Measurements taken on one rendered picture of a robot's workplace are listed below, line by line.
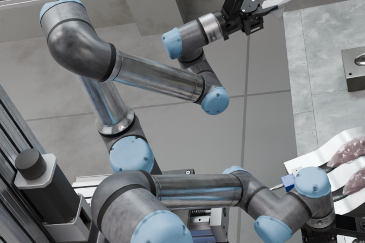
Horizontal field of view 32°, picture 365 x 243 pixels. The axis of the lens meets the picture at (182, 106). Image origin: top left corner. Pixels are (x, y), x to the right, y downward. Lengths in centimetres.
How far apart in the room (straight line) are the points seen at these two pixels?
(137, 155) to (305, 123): 76
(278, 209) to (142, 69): 46
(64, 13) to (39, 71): 277
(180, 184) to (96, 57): 37
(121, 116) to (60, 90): 233
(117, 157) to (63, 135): 206
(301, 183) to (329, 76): 105
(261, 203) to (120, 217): 41
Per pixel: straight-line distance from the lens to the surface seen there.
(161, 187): 129
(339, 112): 231
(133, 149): 175
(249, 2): 175
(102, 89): 171
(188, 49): 171
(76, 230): 155
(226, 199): 143
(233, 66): 376
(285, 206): 143
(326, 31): 263
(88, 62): 149
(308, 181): 144
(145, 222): 111
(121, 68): 153
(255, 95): 357
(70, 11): 157
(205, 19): 172
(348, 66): 237
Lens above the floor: 251
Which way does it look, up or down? 44 degrees down
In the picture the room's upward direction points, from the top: 22 degrees counter-clockwise
